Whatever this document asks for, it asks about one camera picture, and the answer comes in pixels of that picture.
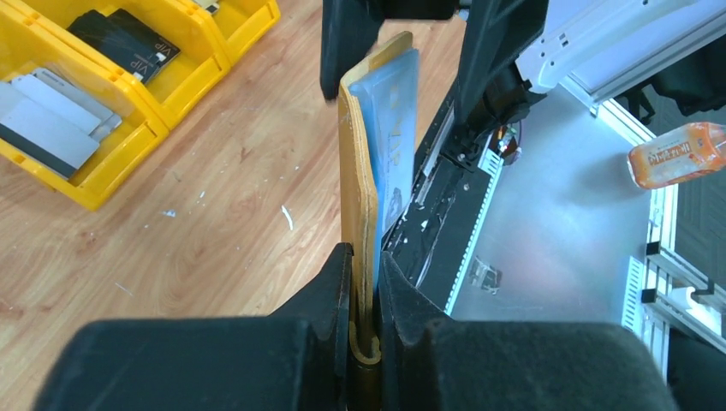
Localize orange drink bottle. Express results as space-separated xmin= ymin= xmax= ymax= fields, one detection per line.
xmin=628 ymin=122 xmax=725 ymax=190

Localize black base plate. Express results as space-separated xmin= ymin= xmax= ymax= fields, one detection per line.
xmin=384 ymin=92 xmax=503 ymax=314

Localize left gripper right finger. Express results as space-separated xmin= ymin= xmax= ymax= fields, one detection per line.
xmin=378 ymin=253 xmax=676 ymax=410

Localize grey cards in left bin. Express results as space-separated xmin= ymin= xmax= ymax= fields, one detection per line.
xmin=1 ymin=68 xmax=122 ymax=180

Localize yellow three-compartment bin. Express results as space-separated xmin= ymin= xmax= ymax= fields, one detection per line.
xmin=1 ymin=1 xmax=280 ymax=211

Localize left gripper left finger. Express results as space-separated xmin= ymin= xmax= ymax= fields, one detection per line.
xmin=33 ymin=243 xmax=353 ymax=410

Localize white VIP credit card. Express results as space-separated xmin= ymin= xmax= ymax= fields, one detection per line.
xmin=374 ymin=48 xmax=421 ymax=236

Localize black card holders in bin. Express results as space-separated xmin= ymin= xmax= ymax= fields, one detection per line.
xmin=68 ymin=9 xmax=181 ymax=84

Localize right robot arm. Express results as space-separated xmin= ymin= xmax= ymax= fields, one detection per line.
xmin=319 ymin=1 xmax=692 ymax=133

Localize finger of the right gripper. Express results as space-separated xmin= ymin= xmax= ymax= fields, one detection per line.
xmin=319 ymin=0 xmax=384 ymax=101
xmin=455 ymin=0 xmax=549 ymax=124

